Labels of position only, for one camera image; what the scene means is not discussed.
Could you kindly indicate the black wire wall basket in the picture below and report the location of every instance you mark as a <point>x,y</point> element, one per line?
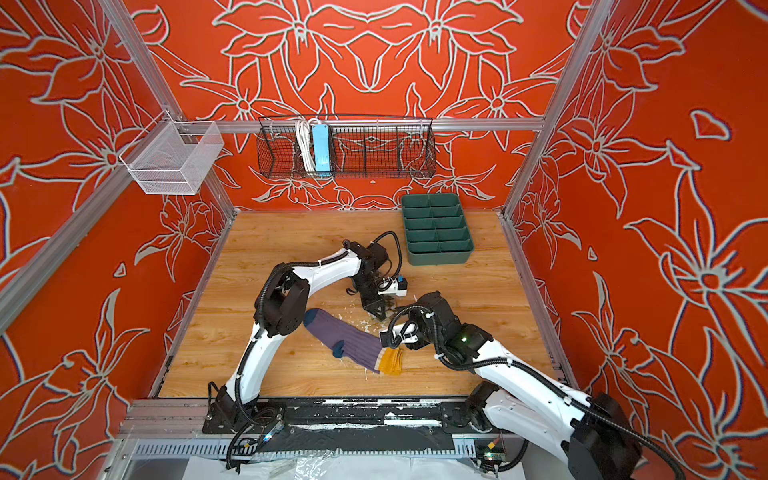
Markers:
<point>360,147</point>

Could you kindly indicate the clear plastic wall bin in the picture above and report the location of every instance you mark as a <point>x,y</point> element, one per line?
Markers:
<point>174,158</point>

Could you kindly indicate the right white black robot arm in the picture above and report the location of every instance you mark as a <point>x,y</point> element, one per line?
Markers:
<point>591,435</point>

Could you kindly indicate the purple sock with yellow cuff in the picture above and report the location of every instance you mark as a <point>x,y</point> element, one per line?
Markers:
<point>346,341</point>

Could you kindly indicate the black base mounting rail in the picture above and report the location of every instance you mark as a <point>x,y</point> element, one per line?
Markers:
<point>443,413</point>

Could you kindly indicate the light blue box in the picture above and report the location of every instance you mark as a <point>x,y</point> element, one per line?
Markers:
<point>321,143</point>

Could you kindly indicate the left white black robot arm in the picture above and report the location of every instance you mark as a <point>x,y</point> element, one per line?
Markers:
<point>280,307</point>

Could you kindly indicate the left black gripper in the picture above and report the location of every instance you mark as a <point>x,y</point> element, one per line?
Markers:
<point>372,305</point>

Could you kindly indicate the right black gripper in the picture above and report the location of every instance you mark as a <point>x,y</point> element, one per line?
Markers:
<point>412,309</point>

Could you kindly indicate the green compartment tray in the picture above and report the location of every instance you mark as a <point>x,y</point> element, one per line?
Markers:
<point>436,230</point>

